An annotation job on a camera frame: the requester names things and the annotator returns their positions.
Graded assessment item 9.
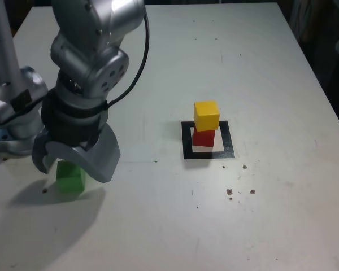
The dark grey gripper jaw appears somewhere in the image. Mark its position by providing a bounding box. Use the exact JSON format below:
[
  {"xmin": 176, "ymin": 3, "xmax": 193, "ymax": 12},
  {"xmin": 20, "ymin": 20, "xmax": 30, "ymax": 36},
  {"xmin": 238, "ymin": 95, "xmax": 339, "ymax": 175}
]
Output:
[{"xmin": 31, "ymin": 128, "xmax": 57, "ymax": 175}]

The black tape square outline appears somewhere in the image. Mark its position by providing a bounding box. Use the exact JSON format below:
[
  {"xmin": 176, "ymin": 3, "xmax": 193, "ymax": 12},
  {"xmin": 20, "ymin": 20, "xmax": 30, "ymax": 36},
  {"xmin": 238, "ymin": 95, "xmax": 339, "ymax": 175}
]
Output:
[{"xmin": 181, "ymin": 120, "xmax": 236, "ymax": 160}]

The green cube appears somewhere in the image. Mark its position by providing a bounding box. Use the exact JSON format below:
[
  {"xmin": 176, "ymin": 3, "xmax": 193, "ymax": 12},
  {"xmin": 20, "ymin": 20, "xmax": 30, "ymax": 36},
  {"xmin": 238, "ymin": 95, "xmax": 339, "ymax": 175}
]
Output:
[{"xmin": 55, "ymin": 160, "xmax": 87, "ymax": 194}]

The yellow cube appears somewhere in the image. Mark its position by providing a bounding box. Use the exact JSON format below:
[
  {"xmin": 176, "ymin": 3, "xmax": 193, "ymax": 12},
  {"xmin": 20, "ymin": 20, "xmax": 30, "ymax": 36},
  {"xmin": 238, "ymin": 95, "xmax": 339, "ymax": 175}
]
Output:
[{"xmin": 193, "ymin": 100, "xmax": 221, "ymax": 132}]

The red cube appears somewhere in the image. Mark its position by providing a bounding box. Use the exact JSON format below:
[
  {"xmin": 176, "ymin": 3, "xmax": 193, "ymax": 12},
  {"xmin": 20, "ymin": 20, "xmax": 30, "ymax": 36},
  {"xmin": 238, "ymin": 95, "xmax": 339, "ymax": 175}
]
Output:
[{"xmin": 192, "ymin": 128, "xmax": 216, "ymax": 148}]

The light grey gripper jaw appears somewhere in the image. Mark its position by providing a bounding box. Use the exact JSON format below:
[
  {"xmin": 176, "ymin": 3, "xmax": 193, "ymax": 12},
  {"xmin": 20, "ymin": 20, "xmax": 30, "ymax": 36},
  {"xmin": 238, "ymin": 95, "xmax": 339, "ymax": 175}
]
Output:
[{"xmin": 44, "ymin": 123, "xmax": 121, "ymax": 184}]

